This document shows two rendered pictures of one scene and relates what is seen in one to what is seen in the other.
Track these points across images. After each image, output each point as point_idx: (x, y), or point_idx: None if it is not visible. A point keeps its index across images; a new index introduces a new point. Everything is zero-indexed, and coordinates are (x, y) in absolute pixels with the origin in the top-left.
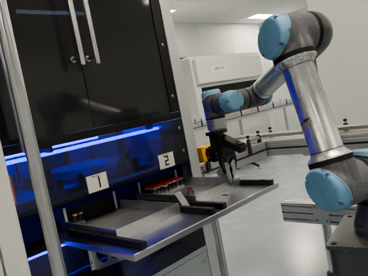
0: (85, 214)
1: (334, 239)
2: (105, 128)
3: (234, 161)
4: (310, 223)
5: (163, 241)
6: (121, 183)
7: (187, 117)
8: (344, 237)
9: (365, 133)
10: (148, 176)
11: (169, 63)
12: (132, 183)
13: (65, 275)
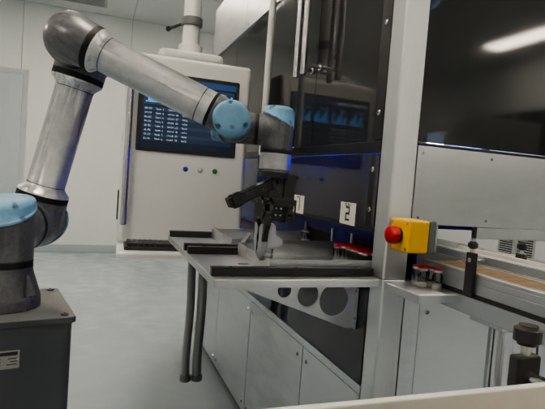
0: (316, 238)
1: (54, 293)
2: (313, 148)
3: (262, 227)
4: None
5: (172, 239)
6: (310, 216)
7: (388, 154)
8: (43, 294)
9: None
10: (364, 232)
11: (388, 54)
12: (348, 230)
13: (121, 202)
